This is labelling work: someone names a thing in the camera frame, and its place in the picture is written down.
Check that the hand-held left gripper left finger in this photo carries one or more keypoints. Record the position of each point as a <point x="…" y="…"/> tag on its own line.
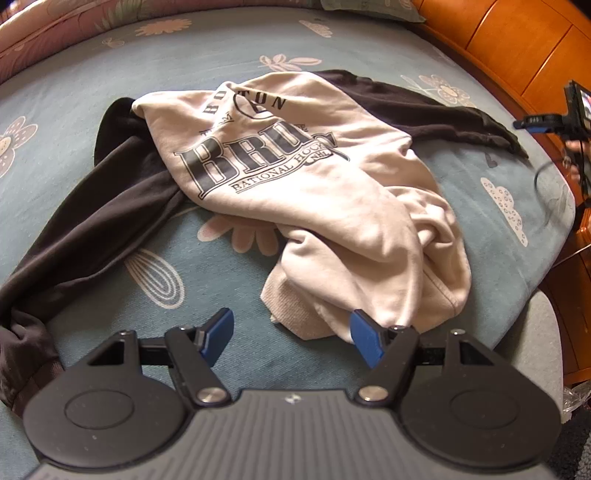
<point x="217" y="330"/>

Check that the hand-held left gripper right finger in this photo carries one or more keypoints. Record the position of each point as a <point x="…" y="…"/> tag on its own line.
<point x="367" y="341"/>

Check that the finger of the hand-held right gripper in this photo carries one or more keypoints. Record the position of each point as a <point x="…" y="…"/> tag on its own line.
<point x="540" y="123"/>

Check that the beige and brown sweatshirt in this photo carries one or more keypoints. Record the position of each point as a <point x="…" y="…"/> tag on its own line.
<point x="323" y="184"/>

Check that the person's right hand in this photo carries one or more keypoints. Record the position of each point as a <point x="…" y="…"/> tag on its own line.
<point x="577" y="146"/>

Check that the wooden headboard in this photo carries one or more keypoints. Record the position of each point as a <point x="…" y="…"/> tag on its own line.
<point x="508" y="37"/>

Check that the person's leg in grey pants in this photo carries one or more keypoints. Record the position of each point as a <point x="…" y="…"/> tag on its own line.
<point x="540" y="350"/>

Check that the teal printed pillow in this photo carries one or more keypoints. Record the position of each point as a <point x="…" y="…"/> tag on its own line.
<point x="369" y="9"/>

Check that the clear plastic wrap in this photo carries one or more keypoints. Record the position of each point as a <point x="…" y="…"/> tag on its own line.
<point x="577" y="401"/>

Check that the bed with teal printed sheet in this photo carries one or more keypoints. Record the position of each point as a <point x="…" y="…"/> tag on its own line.
<point x="69" y="101"/>

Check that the folded pink floral quilt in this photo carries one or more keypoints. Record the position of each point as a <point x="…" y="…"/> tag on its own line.
<point x="69" y="32"/>

